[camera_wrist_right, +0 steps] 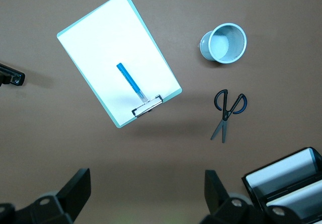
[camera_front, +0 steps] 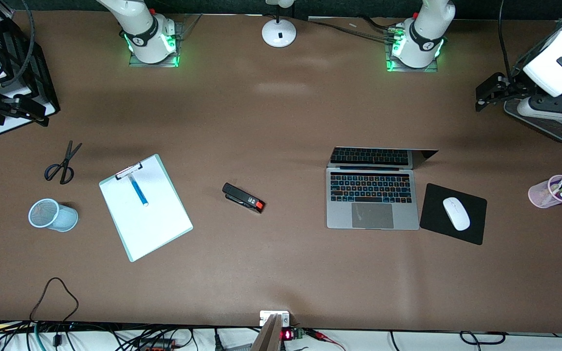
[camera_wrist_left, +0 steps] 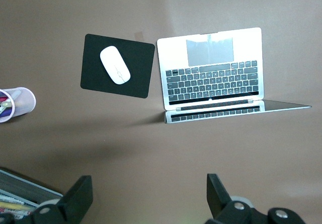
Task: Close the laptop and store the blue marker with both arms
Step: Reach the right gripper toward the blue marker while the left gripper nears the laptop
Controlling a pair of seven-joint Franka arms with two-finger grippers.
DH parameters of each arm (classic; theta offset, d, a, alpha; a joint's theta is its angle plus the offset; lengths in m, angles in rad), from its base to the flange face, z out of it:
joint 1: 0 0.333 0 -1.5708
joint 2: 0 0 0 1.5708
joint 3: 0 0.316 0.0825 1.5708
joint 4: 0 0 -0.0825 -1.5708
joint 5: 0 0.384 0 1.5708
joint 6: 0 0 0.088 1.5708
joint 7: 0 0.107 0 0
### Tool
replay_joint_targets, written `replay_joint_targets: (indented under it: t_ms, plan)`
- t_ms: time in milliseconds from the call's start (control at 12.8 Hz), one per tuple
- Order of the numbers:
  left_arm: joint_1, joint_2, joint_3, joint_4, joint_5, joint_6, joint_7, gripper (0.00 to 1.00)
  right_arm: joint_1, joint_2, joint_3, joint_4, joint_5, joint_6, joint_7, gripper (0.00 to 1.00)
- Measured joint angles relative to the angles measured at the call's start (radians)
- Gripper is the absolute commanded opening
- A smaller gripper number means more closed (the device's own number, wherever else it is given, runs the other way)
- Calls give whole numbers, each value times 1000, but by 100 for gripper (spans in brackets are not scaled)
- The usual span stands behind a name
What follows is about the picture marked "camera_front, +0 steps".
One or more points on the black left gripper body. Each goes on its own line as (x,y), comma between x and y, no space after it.
(514,86)

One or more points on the blue marker white cap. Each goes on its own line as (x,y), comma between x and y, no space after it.
(138,189)

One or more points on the silver laptop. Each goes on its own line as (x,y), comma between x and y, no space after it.
(373,214)

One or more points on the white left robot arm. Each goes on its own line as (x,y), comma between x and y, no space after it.
(427,34)

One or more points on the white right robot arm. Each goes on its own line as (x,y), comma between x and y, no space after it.
(147,29)

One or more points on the green marker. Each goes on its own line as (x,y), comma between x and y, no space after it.
(560,187)

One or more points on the black stacked document tray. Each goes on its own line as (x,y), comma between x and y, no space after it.
(42,83)

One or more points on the black scissors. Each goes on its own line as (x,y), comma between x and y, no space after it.
(62,171)

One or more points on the blue mesh pen cup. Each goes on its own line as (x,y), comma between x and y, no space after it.
(52,215)

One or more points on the pink mesh pen cup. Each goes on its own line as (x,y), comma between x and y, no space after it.
(539,197)

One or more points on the white computer mouse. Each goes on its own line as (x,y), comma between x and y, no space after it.
(456,213)

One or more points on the black mouse pad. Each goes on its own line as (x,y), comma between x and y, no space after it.
(432,219)

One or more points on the white paper sheet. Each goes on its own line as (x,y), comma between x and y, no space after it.
(151,229)

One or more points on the mint green clipboard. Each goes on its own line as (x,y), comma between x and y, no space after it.
(130,253)

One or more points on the white round-base stand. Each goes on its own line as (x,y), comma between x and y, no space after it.
(279,33)

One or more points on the black stapler red tip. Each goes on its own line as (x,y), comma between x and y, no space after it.
(239,195)

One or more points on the circuit board red display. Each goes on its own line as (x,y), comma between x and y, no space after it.
(288,335)

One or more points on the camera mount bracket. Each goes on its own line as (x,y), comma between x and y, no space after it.
(271,336)

